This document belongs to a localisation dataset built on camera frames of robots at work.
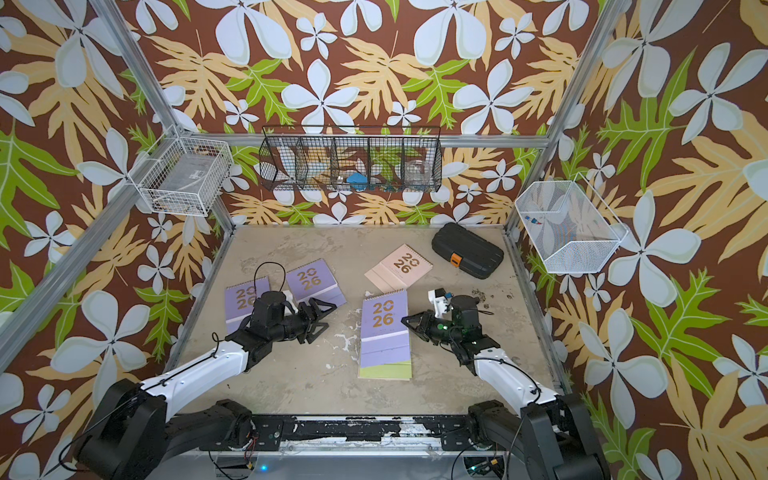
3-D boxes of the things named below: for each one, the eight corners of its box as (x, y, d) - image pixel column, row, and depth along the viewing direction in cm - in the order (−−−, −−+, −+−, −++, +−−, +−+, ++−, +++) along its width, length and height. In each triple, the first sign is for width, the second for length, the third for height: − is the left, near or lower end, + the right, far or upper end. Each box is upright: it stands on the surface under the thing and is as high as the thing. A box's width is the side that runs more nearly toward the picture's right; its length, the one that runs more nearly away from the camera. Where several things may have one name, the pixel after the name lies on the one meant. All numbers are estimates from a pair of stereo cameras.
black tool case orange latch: (427, 247, 115) (428, 237, 111) (450, 227, 122) (452, 218, 117) (481, 285, 104) (485, 276, 100) (503, 261, 111) (508, 252, 106)
